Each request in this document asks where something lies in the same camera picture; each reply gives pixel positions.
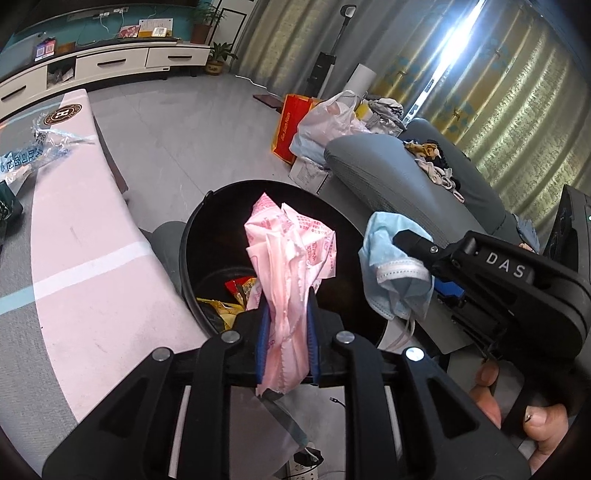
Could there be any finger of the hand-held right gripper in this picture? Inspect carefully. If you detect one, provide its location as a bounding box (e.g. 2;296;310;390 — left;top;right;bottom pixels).
431;274;466;309
392;230;463;278

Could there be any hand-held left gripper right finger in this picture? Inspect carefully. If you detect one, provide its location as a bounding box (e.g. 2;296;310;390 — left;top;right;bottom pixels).
306;294;532;480

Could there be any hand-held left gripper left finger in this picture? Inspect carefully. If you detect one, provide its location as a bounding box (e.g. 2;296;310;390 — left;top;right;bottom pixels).
42;310;269;480

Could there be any blue face mask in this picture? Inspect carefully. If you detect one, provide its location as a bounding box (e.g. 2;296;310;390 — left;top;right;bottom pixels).
358;211;435;352

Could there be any pink wrapper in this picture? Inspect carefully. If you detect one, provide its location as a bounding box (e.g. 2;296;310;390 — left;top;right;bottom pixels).
244;193;339;398

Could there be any black trash bin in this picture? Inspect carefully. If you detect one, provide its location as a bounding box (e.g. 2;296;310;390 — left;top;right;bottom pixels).
179;180;393;352

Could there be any person's right hand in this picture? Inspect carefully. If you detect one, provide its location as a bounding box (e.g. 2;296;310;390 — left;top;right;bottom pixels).
468;362;570;474

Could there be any yellow snack wrapper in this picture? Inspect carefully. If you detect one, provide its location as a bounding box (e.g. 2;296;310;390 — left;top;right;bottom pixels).
196;298;246;331

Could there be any red snack wrapper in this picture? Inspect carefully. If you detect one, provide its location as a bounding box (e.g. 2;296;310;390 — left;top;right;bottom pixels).
225;276;257;306

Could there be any grey sofa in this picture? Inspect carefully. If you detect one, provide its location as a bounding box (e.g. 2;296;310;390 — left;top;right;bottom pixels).
323;117;525;261

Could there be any clothes pile on sofa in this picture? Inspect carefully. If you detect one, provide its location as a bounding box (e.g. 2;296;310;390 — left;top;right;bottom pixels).
404;138;465;202

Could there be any white power strip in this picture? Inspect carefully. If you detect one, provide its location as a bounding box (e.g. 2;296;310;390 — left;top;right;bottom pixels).
286;442;325;480

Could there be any white cardboard box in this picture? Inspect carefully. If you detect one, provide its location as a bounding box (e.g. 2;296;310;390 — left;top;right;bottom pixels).
289;156;334;193

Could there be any clothes heap behind bags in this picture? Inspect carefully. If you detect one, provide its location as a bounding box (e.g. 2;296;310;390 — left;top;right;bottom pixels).
355;93;408;136

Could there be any white plastic bag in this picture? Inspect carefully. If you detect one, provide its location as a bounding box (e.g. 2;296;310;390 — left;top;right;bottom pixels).
290;90;371;154

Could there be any red and yellow bag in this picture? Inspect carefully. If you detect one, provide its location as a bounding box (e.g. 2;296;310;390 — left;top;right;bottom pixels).
270;93;325;165

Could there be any patterned yellow curtain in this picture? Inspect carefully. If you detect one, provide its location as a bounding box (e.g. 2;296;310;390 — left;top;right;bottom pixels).
238;0;591;228

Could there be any black upright vacuum cleaner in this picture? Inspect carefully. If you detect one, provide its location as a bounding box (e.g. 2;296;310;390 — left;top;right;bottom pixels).
311;4;357;100

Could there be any small potted plant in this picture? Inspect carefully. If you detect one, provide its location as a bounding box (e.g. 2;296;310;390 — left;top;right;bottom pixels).
205;41;239;76

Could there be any dark green object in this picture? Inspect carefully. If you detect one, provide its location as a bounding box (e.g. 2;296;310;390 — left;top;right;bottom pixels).
0;179;24;241

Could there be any clear plastic packaging blue print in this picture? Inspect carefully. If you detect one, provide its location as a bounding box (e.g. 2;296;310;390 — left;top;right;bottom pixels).
0;113;96;186

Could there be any tall potted plant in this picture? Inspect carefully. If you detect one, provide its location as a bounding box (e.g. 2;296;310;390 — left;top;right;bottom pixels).
189;0;228;45

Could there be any white tv cabinet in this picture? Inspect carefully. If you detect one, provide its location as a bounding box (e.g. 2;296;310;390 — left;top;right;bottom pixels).
0;42;213;121

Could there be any white flat box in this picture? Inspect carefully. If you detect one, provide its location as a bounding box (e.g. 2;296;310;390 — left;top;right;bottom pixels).
139;18;174;38

